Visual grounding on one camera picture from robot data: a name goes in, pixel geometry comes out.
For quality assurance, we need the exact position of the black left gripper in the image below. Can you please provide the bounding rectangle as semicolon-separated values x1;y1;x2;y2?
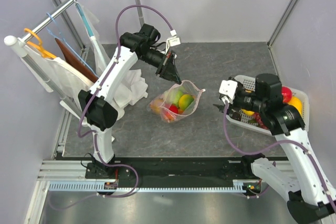
140;49;181;86

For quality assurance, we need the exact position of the green cabbage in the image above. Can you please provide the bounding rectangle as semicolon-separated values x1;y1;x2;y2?
167;89;184;106

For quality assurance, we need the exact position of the clear pink-dotted zip bag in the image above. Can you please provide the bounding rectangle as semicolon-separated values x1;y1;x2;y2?
147;80;206;123

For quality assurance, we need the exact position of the green-yellow mango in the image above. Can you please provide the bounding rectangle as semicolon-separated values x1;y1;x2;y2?
178;94;194;111

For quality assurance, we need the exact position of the orange citrus fruit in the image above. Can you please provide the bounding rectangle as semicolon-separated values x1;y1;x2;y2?
150;99;164;114

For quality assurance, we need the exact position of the red apple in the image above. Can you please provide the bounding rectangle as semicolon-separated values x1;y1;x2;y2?
169;104;178;114

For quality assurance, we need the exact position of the orange carrot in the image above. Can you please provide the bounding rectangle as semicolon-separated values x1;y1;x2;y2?
162;108;184;122

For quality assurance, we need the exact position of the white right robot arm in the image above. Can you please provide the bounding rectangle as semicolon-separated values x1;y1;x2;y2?
219;73;335;223

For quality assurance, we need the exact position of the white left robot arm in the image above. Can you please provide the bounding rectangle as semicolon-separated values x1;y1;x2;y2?
78;24;182;178

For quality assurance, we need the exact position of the dark purple mangosteen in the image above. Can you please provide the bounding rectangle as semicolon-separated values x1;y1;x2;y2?
230;112;242;121

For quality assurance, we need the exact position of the yellow corn cob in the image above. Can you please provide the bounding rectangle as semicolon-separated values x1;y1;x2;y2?
241;109;255;116

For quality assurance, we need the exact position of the white plastic basket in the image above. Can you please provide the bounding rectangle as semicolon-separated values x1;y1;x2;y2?
229;73;305;136

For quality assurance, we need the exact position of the purple grape bunch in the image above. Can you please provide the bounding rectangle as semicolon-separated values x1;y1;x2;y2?
253;113;268;130

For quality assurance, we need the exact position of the teal hanger with white cloth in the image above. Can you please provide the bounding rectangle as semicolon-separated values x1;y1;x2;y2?
75;2;110;76

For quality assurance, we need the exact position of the red tomato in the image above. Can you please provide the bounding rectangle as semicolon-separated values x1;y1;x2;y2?
281;86;292;103

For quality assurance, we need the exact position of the yellow mango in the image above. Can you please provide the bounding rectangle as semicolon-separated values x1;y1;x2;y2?
288;96;303;116

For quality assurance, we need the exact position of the brown garment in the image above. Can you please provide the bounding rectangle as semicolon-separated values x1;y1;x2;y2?
55;38;99;83

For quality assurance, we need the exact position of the white garment on hanger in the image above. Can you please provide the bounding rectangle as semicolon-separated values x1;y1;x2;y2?
23;45;93;109

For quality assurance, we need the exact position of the orange hanger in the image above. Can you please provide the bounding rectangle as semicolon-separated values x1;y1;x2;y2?
24;28;57;60

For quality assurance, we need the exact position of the metal clothes rack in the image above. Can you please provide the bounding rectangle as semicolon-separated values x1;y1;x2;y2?
4;0;86;117

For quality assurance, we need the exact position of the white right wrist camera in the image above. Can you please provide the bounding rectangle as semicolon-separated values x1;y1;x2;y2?
219;80;238;104

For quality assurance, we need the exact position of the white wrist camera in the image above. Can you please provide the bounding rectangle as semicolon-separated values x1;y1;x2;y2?
165;29;181;52
219;80;238;104

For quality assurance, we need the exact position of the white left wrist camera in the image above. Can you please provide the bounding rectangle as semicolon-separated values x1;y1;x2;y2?
165;29;181;52

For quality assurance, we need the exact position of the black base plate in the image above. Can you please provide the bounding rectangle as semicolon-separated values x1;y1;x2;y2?
85;157;260;187

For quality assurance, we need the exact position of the blue wire hanger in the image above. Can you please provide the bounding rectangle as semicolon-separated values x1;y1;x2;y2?
46;13;98;77

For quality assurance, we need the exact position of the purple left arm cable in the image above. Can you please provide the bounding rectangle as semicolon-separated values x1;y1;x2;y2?
77;4;174;164

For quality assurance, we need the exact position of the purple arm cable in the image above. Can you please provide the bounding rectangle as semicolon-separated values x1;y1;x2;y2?
222;100;334;204
77;4;174;164

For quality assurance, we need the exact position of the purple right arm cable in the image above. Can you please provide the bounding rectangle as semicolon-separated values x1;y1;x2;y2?
222;100;334;204

